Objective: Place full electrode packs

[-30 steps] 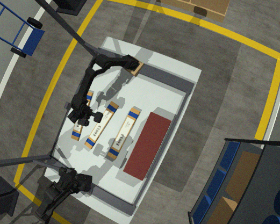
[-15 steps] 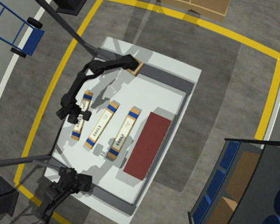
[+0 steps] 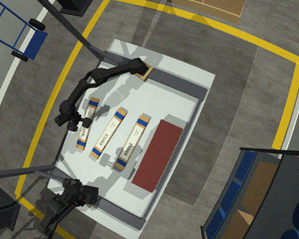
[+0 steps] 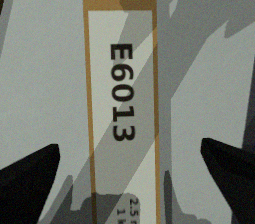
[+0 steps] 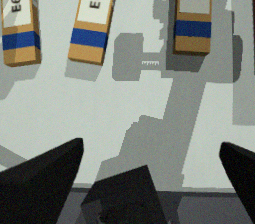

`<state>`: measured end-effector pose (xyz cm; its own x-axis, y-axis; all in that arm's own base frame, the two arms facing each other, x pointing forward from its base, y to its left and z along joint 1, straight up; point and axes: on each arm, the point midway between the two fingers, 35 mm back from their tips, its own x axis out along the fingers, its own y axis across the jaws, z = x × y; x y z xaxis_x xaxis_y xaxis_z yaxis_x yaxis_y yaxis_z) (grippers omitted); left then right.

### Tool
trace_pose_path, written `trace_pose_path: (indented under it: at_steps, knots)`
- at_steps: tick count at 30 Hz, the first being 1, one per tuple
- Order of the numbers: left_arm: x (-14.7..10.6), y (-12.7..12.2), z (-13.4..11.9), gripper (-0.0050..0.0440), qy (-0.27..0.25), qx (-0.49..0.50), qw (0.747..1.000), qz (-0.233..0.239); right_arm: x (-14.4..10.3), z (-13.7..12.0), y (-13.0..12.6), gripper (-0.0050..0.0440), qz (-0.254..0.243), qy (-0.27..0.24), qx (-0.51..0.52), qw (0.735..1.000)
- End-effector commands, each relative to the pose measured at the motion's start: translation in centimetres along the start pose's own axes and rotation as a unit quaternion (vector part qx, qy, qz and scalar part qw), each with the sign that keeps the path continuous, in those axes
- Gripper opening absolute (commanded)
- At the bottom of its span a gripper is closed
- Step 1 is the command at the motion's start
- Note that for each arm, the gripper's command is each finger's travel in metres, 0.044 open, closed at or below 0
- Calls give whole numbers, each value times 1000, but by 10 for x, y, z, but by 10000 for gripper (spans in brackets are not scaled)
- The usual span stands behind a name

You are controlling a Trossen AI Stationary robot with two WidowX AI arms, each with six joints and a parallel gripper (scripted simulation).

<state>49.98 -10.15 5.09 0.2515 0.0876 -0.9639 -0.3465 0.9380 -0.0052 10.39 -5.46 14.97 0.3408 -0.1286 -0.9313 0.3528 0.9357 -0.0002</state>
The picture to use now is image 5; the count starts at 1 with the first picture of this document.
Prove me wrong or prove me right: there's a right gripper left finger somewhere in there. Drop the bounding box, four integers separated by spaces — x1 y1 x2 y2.
0 138 84 224

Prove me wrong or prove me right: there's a tan welding electrode pack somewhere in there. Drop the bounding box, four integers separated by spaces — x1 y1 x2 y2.
68 0 115 66
173 0 212 56

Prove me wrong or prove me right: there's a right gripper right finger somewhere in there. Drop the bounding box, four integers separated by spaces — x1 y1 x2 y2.
219 142 255 224

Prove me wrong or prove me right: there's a tan cardboard box with blue bands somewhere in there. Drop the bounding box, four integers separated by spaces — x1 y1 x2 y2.
1 0 41 67

